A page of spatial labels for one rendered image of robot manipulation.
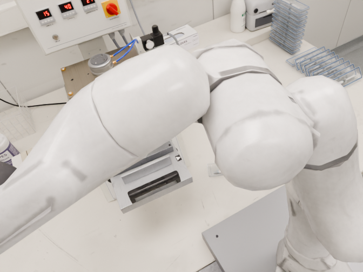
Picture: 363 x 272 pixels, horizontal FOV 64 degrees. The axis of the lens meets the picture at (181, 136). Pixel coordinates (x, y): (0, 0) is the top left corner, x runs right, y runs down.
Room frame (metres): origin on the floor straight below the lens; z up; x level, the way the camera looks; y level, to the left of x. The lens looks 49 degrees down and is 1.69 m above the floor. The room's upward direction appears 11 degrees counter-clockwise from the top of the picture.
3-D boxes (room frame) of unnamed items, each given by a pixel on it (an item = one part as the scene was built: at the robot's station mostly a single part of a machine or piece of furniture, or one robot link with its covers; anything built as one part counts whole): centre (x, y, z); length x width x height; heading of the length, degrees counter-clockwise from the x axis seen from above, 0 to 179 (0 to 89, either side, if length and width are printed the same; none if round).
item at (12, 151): (0.84, 0.73, 0.83); 0.09 x 0.09 x 0.15
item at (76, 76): (0.90, 0.21, 1.08); 0.31 x 0.24 x 0.13; 106
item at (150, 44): (1.05, 0.04, 1.05); 0.15 x 0.05 x 0.15; 106
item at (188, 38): (1.39, -0.06, 0.83); 0.23 x 0.12 x 0.07; 113
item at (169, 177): (0.44, 0.10, 0.99); 0.15 x 0.02 x 0.04; 106
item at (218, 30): (1.43, -0.26, 0.77); 0.84 x 0.30 x 0.04; 109
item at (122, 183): (0.57, 0.14, 0.97); 0.30 x 0.22 x 0.08; 16
